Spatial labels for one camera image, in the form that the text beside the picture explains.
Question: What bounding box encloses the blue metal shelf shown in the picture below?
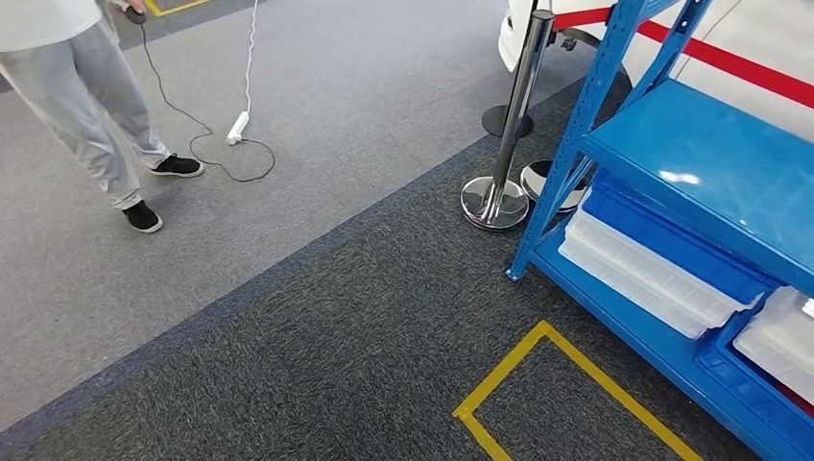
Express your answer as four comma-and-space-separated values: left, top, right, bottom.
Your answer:
505, 0, 814, 461

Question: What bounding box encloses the yellow floor tape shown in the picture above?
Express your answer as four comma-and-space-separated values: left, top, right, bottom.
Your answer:
451, 320, 705, 461
144, 0, 212, 18

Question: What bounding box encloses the standing person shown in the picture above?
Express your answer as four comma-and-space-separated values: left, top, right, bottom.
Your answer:
0, 0, 205, 234

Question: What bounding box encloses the white power strip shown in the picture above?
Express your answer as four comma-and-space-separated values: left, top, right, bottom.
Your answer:
226, 110, 251, 147

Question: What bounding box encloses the black round stanchion base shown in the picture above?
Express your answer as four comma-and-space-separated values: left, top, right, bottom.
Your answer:
480, 104, 536, 140

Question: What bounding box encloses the white box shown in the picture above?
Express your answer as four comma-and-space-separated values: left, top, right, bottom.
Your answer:
557, 238, 732, 341
564, 208, 764, 323
732, 286, 814, 406

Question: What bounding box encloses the blue plastic bin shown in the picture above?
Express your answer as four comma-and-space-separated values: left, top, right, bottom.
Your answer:
580, 168, 781, 308
694, 304, 814, 461

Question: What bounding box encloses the white panel with red stripe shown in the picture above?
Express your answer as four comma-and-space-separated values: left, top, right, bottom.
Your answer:
497, 0, 814, 145

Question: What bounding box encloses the red object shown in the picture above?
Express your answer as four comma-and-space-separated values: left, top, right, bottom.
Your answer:
777, 381, 814, 420

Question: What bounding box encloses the white cable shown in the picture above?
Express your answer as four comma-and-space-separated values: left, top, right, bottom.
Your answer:
244, 0, 261, 116

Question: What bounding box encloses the black cable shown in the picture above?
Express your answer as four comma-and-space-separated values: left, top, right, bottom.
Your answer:
138, 22, 277, 184

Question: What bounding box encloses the chrome stanchion post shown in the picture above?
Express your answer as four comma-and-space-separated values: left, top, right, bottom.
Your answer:
459, 9, 556, 232
519, 158, 589, 213

